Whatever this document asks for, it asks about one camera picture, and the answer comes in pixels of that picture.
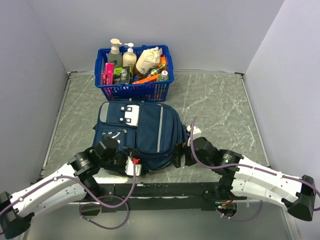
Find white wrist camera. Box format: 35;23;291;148
187;125;202;139
125;156;142;177

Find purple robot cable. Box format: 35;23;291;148
79;196;130;230

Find pink box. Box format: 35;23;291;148
101;62;115;86

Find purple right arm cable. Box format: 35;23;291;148
189;116;320;223

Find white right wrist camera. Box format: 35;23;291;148
187;125;202;139

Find blue plastic shopping basket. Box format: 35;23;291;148
94;44;175;103

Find green glass bottle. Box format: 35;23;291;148
147;63;167;77

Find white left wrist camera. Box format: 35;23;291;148
125;156;142;177

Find cream pump lotion bottle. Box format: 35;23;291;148
122;42;137;69

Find black green box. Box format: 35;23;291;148
112;66;134;85

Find grey pump bottle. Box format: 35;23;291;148
107;38;123;69

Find navy blue student backpack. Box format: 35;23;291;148
92;100;189;174

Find beige cloth sack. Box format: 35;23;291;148
134;46;163;76

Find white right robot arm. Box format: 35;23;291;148
171;137;316;222

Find orange package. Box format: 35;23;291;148
133;73;160;85

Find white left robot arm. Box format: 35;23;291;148
0;137;141;240

